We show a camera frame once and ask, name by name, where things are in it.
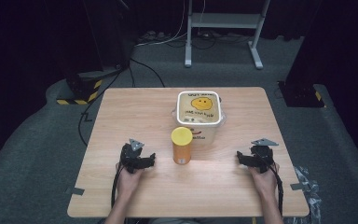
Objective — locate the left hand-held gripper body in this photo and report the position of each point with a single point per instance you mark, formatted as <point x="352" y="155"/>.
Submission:
<point x="130" y="157"/>

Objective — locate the black stand base striped edge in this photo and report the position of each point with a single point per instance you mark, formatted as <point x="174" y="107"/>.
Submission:
<point x="80" y="90"/>
<point x="301" y="95"/>

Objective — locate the white plastic bin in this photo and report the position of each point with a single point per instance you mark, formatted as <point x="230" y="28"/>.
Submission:
<point x="202" y="132"/>

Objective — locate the orange bottle with yellow cap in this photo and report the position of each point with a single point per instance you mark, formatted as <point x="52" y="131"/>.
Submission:
<point x="181" y="145"/>

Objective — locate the clear plastic sheet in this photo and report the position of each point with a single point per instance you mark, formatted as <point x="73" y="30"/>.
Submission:
<point x="310" y="189"/>

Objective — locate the white metal stand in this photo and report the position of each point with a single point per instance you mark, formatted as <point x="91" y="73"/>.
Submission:
<point x="225" y="21"/>

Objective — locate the person's right hand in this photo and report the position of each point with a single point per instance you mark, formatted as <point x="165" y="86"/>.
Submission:
<point x="264" y="182"/>

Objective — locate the grey tape strip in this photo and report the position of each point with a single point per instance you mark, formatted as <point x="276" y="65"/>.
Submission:
<point x="75" y="190"/>
<point x="299" y="186"/>

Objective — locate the yellow smiley plastic bag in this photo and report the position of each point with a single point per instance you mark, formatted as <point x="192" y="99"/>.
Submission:
<point x="200" y="107"/>

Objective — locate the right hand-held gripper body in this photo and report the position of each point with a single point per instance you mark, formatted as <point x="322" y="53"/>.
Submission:
<point x="262" y="155"/>

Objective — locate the person's left hand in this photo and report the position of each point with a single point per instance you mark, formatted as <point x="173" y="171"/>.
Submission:
<point x="129" y="182"/>

